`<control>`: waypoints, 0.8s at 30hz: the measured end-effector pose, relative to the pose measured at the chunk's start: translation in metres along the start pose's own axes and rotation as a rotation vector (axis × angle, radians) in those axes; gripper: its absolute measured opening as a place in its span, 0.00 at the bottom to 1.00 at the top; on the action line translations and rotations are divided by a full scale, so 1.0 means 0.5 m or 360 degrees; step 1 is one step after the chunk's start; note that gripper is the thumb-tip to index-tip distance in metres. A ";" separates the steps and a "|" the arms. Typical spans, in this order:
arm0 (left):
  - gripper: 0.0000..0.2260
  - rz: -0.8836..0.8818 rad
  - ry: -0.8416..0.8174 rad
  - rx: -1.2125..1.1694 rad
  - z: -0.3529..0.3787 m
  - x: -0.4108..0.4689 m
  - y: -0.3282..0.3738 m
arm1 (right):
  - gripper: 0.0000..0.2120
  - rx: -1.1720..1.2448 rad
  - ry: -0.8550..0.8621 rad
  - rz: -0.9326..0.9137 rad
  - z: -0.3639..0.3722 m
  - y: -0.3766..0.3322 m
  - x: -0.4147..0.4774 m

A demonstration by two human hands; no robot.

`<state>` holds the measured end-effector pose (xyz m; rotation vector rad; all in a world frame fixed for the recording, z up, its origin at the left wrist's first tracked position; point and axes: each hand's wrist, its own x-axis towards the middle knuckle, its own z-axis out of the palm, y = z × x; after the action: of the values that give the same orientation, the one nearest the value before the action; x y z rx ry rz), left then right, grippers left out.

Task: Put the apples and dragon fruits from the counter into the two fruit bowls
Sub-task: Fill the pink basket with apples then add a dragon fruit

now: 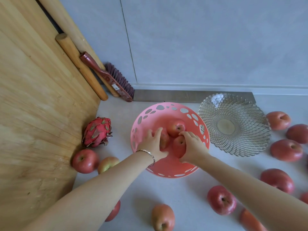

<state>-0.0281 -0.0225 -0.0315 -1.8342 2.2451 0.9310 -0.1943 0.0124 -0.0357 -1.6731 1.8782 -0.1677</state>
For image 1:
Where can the dark red hand brush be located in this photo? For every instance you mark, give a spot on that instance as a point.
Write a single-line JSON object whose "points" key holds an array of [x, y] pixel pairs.
{"points": [[108, 78]]}

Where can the clear patterned glass bowl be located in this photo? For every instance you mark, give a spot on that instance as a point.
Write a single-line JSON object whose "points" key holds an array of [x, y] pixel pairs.
{"points": [[234, 125]]}

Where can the person's right forearm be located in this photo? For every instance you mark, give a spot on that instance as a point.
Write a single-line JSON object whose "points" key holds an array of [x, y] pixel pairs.
{"points": [[255, 192]]}

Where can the pink dragon fruit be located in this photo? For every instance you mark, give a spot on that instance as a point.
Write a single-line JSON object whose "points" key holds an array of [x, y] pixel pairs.
{"points": [[97, 132]]}

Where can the pink perforated plastic bowl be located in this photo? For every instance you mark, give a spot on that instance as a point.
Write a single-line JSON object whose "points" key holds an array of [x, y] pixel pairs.
{"points": [[154, 117]]}

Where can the person's left hand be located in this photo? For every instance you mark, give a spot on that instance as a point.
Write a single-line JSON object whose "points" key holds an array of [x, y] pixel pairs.
{"points": [[150, 147]]}

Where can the person's right thumb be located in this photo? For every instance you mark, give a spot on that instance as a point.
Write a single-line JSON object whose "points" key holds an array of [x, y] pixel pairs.
{"points": [[184, 159]]}

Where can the yellow-green apple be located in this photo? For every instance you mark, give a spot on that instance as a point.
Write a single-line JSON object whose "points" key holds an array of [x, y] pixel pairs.
{"points": [[107, 164]]}

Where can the long wooden rolling pin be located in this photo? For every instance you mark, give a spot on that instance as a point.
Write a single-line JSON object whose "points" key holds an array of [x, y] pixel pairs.
{"points": [[65, 24]]}

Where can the short wooden rolling pin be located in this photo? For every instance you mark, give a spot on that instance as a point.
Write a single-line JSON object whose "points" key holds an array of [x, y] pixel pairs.
{"points": [[79, 64]]}

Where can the person's right hand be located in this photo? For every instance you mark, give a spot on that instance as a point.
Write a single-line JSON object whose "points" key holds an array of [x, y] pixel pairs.
{"points": [[196, 150]]}

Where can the person's left forearm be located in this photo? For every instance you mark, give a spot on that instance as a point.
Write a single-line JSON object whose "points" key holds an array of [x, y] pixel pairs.
{"points": [[96, 197]]}

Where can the red apple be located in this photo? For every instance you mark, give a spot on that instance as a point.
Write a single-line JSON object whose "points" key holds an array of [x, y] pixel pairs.
{"points": [[249, 222], [305, 198], [84, 161], [298, 133], [175, 127], [221, 200], [114, 212], [164, 140], [162, 217], [278, 120], [276, 180], [179, 146], [286, 150]]}

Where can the large wooden cutting board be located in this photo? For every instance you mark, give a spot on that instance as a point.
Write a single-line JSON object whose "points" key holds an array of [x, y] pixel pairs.
{"points": [[36, 117]]}

